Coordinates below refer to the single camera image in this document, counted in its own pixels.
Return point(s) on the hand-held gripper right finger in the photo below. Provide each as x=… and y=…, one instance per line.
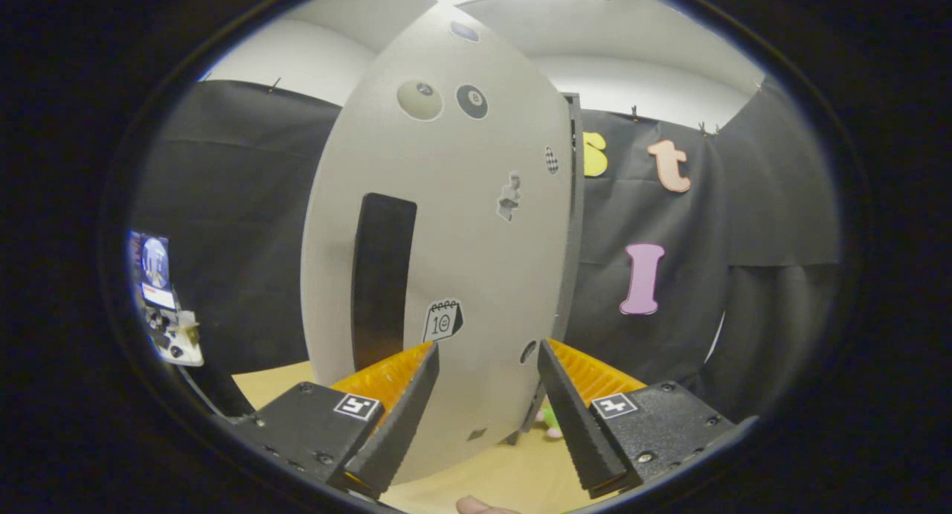
x=580, y=425

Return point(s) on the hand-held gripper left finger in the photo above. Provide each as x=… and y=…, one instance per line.
x=398, y=432

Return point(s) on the light grey shoe cabinet door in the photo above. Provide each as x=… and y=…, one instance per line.
x=468, y=261

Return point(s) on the grey shoe cabinet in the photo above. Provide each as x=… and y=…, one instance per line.
x=574, y=239

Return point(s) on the green and pink plush toy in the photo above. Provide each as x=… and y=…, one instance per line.
x=550, y=419

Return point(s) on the black backdrop cloth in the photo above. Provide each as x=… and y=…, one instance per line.
x=245, y=224

